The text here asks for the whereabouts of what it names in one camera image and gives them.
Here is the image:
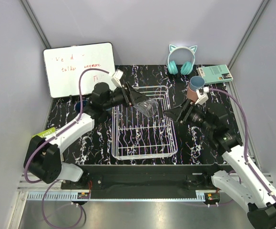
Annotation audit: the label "white whiteboard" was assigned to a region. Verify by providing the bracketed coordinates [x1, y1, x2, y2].
[43, 42, 115, 98]

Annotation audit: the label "light blue plastic cup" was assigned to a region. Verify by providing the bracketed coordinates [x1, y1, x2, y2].
[189, 76, 205, 92]

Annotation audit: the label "white wire dish rack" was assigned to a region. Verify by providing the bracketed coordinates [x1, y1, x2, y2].
[112, 85, 178, 160]

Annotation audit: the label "grey cable duct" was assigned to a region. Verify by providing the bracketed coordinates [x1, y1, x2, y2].
[27, 191, 205, 202]

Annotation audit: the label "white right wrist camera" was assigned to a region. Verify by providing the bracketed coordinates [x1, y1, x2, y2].
[195, 87, 209, 105]

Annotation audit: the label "green treehouse book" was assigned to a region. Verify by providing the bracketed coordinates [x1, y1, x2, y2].
[32, 127, 56, 138]

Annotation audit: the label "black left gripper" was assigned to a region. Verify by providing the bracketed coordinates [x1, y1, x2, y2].
[103, 82, 149, 111]

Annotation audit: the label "pink plastic cup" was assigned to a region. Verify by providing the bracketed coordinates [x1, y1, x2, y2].
[186, 86, 198, 102]

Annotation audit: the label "teal cat ear headphones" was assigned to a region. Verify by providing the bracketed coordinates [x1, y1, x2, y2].
[167, 44, 198, 75]

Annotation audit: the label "dark blue ceramic mug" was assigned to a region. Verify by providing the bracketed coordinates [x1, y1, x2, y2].
[74, 100, 88, 114]

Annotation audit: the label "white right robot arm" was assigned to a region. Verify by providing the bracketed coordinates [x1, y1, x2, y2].
[164, 100, 276, 229]

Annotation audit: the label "clear glass cup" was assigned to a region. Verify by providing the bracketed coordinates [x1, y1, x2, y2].
[134, 99, 159, 118]

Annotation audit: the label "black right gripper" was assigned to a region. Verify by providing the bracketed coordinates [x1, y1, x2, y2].
[162, 98, 215, 134]

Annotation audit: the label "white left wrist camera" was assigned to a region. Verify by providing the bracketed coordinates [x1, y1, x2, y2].
[111, 69, 123, 87]

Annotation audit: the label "teal book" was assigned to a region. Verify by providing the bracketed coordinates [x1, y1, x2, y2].
[197, 64, 233, 85]

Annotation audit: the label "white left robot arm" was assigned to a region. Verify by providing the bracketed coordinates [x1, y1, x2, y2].
[23, 83, 149, 189]

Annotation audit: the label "black marble table mat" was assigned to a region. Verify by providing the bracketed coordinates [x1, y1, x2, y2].
[63, 65, 224, 165]

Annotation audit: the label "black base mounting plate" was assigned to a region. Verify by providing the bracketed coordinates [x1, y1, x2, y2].
[61, 163, 232, 190]

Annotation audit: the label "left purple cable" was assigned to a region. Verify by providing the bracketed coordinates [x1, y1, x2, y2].
[23, 68, 112, 228]

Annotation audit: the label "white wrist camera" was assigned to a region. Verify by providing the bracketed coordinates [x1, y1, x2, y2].
[195, 87, 209, 105]
[111, 69, 123, 87]

